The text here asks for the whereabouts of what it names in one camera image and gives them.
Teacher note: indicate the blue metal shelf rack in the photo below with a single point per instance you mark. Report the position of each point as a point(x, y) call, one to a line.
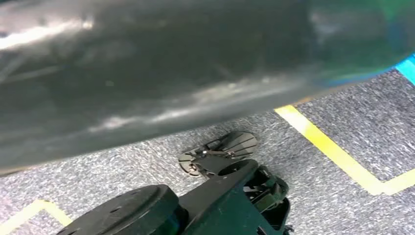
point(408, 69)

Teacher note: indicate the black robot foot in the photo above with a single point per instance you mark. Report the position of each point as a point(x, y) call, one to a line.
point(233, 142)

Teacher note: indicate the black robot leg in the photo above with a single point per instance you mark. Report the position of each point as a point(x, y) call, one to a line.
point(210, 201)

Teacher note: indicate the yellow floor tape square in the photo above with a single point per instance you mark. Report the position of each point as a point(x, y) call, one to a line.
point(324, 146)

